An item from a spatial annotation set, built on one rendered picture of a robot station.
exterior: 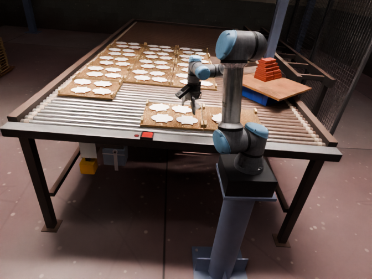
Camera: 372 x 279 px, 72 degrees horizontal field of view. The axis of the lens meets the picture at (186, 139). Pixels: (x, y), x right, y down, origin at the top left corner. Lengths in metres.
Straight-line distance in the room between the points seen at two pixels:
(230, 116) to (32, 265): 1.70
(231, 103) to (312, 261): 1.59
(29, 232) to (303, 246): 2.17
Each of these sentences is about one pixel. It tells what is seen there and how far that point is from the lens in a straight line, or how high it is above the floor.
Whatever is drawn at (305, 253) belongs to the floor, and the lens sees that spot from 2.42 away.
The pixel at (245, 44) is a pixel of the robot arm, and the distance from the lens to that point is 1.14.
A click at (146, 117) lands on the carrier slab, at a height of 0.94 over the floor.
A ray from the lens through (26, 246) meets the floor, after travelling 2.36.
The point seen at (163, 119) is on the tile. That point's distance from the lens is 1.73.
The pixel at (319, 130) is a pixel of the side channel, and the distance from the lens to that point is 2.00.
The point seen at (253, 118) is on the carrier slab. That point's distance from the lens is 1.93.
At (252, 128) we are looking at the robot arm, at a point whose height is 1.20.
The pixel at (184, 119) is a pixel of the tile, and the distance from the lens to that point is 1.75.
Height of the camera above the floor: 1.77
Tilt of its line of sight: 33 degrees down
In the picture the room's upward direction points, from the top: 6 degrees clockwise
